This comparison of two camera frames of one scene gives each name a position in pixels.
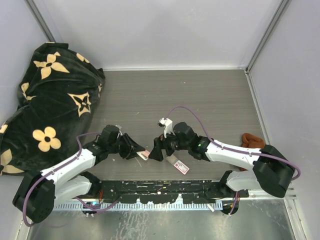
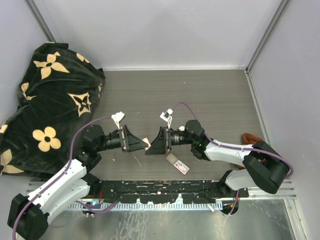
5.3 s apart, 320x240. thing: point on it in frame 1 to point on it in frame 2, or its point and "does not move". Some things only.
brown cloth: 250,141 does not move
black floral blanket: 59,93 does not move
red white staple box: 178,164 does not move
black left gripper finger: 131,154 to 136,146
